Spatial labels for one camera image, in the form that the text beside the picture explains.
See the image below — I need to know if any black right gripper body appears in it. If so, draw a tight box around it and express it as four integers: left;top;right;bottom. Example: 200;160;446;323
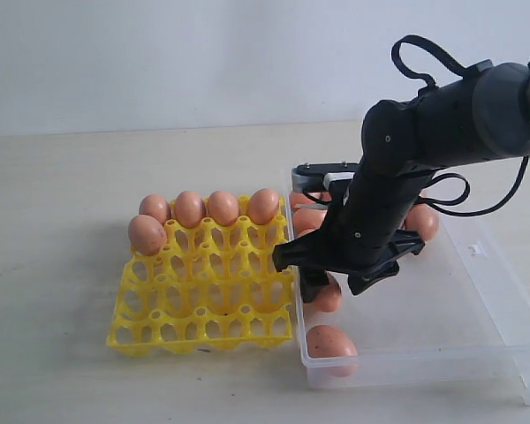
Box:
320;170;428;275

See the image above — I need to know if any brown speckled egg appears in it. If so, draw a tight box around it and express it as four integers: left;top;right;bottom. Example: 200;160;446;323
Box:
246;188;279;225
312;273;342;313

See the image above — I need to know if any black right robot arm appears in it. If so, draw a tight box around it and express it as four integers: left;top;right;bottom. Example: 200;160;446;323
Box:
273;61;530;303

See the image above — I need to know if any clear plastic container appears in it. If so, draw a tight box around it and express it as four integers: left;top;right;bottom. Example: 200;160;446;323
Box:
283;149;530;405

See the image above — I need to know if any yellow plastic egg tray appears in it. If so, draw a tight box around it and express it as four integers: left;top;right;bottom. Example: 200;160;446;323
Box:
106;199;295;356

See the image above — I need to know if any black cable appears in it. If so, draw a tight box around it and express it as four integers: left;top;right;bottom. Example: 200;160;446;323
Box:
390;34;530;217

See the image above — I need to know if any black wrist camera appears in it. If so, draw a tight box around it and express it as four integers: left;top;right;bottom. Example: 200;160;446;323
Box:
291;162;359;193

